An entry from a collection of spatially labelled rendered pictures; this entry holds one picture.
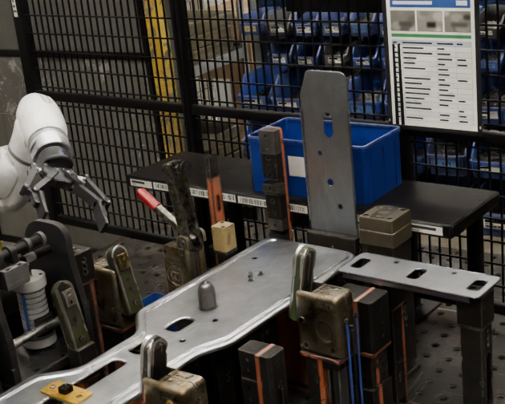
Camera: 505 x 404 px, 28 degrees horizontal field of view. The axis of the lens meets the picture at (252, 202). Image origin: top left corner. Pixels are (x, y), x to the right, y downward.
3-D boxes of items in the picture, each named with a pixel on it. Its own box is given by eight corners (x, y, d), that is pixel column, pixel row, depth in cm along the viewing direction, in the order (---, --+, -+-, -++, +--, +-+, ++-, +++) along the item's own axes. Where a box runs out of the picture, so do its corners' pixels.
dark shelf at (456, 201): (452, 240, 197) (451, 226, 196) (125, 186, 251) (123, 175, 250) (500, 204, 213) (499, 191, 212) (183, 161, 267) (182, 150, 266)
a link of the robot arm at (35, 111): (78, 130, 225) (55, 174, 231) (64, 90, 236) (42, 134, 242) (34, 119, 219) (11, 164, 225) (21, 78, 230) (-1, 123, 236)
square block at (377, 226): (401, 385, 205) (391, 221, 193) (367, 377, 210) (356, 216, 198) (420, 369, 211) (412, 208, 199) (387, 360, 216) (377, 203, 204)
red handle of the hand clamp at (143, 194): (188, 240, 192) (132, 190, 198) (185, 248, 194) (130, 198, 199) (203, 233, 195) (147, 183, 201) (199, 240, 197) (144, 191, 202)
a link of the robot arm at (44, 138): (21, 155, 224) (26, 171, 220) (37, 123, 220) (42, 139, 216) (58, 163, 229) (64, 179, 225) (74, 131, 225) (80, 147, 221)
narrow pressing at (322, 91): (357, 237, 203) (345, 72, 192) (309, 229, 210) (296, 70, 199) (358, 236, 204) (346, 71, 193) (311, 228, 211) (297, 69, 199)
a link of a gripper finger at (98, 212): (91, 211, 215) (94, 212, 215) (99, 232, 210) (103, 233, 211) (98, 200, 214) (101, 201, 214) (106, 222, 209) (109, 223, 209)
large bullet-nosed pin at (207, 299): (210, 320, 178) (205, 285, 176) (196, 316, 180) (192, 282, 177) (221, 313, 180) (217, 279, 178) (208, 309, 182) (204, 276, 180)
